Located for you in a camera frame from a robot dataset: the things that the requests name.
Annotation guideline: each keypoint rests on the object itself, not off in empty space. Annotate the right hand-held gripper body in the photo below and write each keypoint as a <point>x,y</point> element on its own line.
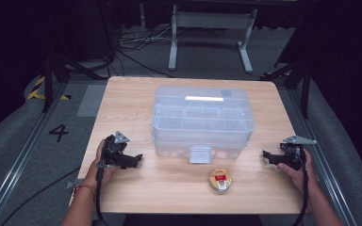
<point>293,155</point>

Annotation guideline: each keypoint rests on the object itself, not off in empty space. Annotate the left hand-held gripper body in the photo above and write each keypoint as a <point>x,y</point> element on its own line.
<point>111,150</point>

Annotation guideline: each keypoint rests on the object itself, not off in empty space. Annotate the round pastry packet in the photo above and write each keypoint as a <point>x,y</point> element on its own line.
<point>220,180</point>

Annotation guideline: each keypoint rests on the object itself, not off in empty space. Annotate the clear plastic storage box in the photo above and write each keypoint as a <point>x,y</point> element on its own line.
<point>201,125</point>

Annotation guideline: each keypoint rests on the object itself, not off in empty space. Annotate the person's right hand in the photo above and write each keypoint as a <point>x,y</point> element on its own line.
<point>301,177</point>

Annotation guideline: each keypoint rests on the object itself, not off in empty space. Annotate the person's left hand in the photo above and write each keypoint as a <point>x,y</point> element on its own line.
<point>99,175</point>

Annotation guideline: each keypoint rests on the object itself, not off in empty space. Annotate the grey table clamp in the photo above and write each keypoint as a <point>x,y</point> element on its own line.
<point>69,185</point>

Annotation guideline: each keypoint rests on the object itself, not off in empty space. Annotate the black metal stand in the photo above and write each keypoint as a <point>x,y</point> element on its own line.
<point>304,88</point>
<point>47,81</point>

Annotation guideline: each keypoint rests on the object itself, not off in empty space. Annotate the person's dark clothing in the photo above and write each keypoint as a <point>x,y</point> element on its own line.
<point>191,220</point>

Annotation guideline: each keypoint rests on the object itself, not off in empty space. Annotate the yellow black floor tape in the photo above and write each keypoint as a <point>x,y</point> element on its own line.
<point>34,93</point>

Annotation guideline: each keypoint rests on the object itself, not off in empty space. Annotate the aluminium floor rail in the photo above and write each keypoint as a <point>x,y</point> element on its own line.
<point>323,163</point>
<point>19,163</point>

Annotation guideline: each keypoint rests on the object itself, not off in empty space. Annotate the white metal desk frame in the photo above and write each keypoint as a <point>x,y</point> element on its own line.
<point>212,20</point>

